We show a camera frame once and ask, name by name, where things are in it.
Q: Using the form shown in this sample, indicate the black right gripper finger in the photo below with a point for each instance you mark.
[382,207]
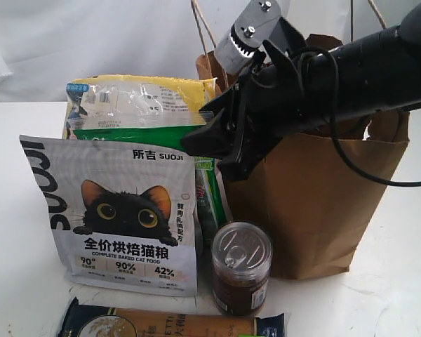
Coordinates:
[258,111]

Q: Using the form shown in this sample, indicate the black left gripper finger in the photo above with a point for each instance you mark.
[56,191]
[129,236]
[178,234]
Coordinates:
[216,139]

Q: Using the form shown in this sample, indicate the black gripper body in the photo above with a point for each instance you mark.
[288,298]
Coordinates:
[298,113]

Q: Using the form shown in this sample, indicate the green snack packet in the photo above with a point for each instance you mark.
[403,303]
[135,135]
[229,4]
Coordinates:
[212,207]

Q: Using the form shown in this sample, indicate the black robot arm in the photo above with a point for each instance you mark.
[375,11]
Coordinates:
[379,72]

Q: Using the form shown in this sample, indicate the brown paper shopping bag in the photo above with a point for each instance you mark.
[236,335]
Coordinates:
[314,208]

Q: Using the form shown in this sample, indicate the yellow clear snack packet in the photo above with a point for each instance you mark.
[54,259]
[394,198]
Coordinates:
[127,101]

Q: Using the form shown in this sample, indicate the grey cat food bag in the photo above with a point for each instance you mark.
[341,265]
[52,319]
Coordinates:
[121,214]

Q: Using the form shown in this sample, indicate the clear jar with metal lid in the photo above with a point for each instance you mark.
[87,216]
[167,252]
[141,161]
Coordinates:
[241,255]

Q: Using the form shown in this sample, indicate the spaghetti pasta package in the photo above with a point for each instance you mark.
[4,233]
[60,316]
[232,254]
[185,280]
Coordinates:
[93,320]

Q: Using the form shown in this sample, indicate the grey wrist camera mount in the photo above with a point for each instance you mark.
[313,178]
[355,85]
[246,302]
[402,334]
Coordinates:
[259,21]

